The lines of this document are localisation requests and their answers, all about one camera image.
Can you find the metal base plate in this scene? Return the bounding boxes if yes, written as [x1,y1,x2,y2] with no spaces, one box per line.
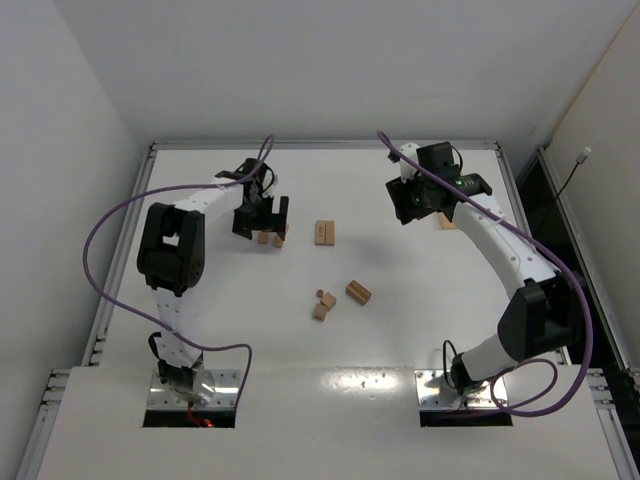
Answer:
[146,370,240,412]
[414,369,508,413]

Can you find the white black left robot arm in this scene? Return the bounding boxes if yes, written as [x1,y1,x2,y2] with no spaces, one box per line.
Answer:
[137,158,289,403]

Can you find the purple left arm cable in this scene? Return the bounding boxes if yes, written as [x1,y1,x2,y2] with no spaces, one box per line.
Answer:
[82,133,276,401]

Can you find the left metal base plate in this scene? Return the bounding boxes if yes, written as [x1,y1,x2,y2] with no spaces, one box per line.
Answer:
[146,370,240,412]

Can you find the wood block with engraved text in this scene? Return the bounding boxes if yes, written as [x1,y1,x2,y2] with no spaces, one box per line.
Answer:
[314,220,326,245]

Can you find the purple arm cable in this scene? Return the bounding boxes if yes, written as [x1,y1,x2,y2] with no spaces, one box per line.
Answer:
[82,133,276,401]
[376,130,595,417]

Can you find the wood block numbered 30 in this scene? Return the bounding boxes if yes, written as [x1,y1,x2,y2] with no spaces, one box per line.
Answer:
[258,231,284,249]

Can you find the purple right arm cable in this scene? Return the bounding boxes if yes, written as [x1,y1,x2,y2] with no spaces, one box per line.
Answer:
[376,130,595,417]

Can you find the plain light wood block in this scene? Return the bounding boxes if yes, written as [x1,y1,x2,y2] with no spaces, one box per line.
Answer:
[325,220,335,246]

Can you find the black wall cable white plug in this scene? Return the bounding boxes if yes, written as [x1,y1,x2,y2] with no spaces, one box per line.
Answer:
[553,146,592,203]

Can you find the short light wood block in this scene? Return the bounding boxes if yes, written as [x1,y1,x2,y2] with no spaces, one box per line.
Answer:
[312,303,329,322]
[320,292,337,310]

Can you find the aluminium table frame rail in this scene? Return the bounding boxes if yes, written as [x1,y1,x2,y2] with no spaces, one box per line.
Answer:
[150,140,500,152]

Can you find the transparent amber plastic box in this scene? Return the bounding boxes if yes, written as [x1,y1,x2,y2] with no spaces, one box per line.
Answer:
[438,213,457,231]

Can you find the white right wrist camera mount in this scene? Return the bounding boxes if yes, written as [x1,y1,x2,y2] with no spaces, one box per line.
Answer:
[388,143,422,182]

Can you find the dark striped wood block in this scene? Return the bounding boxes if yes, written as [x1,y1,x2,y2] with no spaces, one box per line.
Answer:
[345,280,372,306]

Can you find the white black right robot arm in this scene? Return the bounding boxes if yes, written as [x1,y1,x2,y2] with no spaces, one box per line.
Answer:
[386,142,592,393]

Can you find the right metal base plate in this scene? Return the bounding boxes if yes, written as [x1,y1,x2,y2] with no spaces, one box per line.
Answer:
[414,369,508,413]

